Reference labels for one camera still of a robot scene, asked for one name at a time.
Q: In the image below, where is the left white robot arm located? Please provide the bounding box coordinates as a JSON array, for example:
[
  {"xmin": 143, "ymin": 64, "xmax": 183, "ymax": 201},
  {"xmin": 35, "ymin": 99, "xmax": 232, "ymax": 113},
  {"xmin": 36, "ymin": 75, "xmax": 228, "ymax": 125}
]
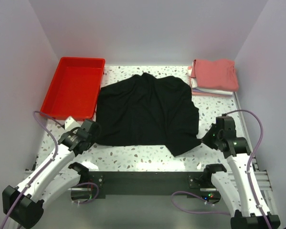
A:
[{"xmin": 2, "ymin": 117, "xmax": 101, "ymax": 229}]

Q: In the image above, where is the black t shirt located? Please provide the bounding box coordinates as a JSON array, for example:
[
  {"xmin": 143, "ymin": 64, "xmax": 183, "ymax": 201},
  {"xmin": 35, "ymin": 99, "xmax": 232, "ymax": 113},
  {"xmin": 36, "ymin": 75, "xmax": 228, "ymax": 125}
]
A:
[{"xmin": 96, "ymin": 73, "xmax": 201, "ymax": 156}]

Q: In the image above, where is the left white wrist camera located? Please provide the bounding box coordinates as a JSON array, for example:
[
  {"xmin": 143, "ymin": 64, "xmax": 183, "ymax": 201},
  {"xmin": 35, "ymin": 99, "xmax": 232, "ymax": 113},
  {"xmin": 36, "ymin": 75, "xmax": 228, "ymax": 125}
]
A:
[{"xmin": 64, "ymin": 116, "xmax": 81, "ymax": 131}]

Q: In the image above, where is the pink folded t shirt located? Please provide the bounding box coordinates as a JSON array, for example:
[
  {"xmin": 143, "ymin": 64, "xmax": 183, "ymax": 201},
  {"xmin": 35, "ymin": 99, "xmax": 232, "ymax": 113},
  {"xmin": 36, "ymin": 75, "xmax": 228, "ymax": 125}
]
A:
[{"xmin": 191, "ymin": 59, "xmax": 239, "ymax": 92}]

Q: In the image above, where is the red plastic tray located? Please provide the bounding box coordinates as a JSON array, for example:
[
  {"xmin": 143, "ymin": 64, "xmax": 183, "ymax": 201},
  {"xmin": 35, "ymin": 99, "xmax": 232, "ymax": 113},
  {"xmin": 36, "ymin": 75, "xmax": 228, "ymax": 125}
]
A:
[{"xmin": 41, "ymin": 57, "xmax": 106, "ymax": 121}]

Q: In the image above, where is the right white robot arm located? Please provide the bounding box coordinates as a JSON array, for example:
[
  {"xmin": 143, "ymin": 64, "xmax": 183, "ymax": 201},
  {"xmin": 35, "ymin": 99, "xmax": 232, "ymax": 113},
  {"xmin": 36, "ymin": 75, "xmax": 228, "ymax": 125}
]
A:
[{"xmin": 201, "ymin": 114, "xmax": 281, "ymax": 229}]

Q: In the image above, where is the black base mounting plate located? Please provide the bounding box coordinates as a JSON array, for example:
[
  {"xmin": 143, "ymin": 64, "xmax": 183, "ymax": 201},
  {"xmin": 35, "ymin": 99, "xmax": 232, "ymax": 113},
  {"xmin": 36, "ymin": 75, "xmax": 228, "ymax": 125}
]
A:
[{"xmin": 72, "ymin": 171, "xmax": 221, "ymax": 202}]

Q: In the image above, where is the lavender folded t shirt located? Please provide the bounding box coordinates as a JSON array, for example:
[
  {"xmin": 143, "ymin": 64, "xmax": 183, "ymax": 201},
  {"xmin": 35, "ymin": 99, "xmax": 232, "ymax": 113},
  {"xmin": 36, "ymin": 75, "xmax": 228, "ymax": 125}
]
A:
[{"xmin": 193, "ymin": 88, "xmax": 233, "ymax": 96}]

